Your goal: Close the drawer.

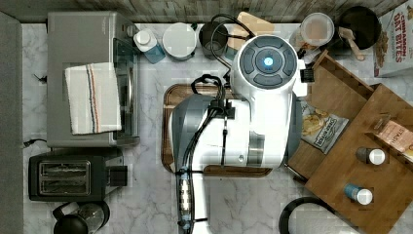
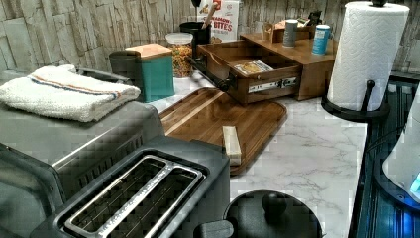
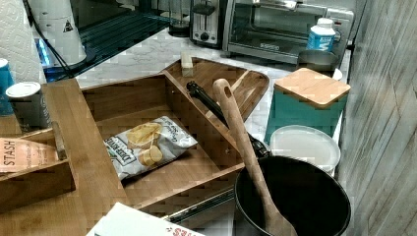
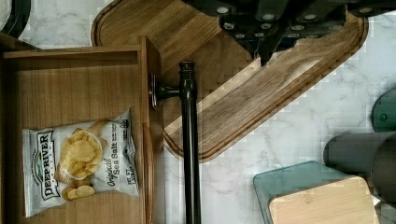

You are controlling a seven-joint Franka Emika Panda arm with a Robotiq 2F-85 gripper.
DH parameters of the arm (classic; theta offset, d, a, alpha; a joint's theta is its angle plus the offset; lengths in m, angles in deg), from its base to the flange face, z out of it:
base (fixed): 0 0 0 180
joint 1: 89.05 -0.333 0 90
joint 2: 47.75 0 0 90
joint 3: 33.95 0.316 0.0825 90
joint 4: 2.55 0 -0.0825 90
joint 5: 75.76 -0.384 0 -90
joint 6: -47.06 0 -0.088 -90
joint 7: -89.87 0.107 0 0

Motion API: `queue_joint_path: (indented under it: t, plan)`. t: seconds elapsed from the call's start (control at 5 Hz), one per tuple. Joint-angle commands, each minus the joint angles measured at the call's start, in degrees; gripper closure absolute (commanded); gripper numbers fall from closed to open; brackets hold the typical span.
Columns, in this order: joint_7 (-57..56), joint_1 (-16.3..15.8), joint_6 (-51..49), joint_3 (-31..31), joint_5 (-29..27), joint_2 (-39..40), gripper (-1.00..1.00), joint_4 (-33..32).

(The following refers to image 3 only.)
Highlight small wooden block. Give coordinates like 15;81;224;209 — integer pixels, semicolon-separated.
181;52;194;77

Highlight wooden drawer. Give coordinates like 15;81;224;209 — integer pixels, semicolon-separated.
83;72;243;213

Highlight teal canister with wooden lid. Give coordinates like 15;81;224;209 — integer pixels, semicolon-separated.
264;68;350;144

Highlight clear container with white lid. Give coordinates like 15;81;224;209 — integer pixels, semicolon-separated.
269;125;340;176

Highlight blue can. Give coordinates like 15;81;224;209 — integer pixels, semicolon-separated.
0;58;14;116

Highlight wooden tea box tray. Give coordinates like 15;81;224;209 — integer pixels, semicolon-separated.
0;122;76;212

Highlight blue white-capped bottle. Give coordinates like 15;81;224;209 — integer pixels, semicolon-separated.
306;18;335;52

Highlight grey can with white lid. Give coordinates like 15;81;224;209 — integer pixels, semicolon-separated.
5;82;51;133

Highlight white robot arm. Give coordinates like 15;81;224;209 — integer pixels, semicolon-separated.
27;0;95;69

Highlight Stash tea box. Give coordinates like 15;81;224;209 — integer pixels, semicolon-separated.
0;138;58;174

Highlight wooden spoon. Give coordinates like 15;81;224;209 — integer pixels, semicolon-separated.
213;79;298;236

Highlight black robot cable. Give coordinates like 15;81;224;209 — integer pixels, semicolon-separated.
22;0;77;79

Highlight cinnamon cereal box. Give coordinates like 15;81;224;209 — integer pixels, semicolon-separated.
86;203;205;236

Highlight black slot toaster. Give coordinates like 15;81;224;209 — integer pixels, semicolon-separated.
190;0;228;48

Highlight black utensil handle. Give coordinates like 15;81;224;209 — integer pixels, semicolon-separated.
186;81;271;158

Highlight dark grey metal cup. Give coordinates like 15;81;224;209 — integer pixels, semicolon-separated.
297;50;338;77

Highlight paper towel roll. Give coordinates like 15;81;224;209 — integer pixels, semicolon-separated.
0;0;46;84

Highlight black pot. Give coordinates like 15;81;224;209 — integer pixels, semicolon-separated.
232;156;351;236

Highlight chips bag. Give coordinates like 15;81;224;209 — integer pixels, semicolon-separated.
104;116;198;180

